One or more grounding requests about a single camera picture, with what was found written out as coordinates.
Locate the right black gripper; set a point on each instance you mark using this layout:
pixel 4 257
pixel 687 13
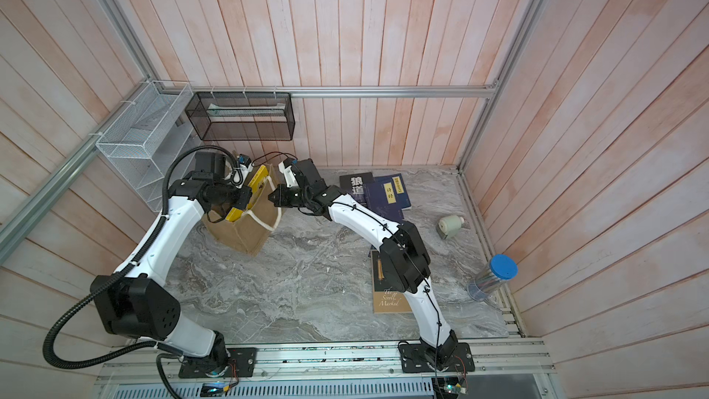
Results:
pixel 283 192

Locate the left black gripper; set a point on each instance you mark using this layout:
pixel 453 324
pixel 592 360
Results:
pixel 241 203

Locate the burlap canvas tote bag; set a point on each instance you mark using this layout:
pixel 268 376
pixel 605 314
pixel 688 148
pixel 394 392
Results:
pixel 247 231

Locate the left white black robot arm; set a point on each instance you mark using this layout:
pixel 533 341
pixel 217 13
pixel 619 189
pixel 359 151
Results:
pixel 132 302

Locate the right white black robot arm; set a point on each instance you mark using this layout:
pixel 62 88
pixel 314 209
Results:
pixel 404 256

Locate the black wolf title book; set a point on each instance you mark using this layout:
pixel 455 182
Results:
pixel 355 184

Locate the navy book yellow label middle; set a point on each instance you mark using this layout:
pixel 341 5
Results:
pixel 391 212

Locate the navy book far right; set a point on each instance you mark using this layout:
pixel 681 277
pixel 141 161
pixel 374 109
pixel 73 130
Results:
pixel 395 190

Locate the brown gold cover book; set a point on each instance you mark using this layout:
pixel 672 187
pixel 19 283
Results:
pixel 386 300

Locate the clear jar blue lid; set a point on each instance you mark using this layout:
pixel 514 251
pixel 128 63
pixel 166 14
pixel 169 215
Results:
pixel 499 270

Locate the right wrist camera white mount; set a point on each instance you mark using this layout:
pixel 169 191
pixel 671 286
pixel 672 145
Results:
pixel 285 168

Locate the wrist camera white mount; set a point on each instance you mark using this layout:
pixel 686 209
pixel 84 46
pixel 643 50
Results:
pixel 285 168
pixel 244 166

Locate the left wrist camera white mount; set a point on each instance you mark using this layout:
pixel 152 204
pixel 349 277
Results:
pixel 244 166

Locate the black wire mesh basket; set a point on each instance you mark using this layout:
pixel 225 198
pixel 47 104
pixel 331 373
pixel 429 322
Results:
pixel 242 116

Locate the white wire mesh shelf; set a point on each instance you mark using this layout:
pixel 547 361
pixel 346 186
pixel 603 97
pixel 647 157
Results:
pixel 148 133

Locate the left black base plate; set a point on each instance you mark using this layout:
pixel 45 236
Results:
pixel 231 362

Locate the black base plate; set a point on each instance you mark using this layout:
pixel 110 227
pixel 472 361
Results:
pixel 231 362
pixel 420 357

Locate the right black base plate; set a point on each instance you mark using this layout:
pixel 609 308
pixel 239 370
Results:
pixel 420 357

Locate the aluminium mounting rail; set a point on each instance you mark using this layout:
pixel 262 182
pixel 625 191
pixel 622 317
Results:
pixel 354 360

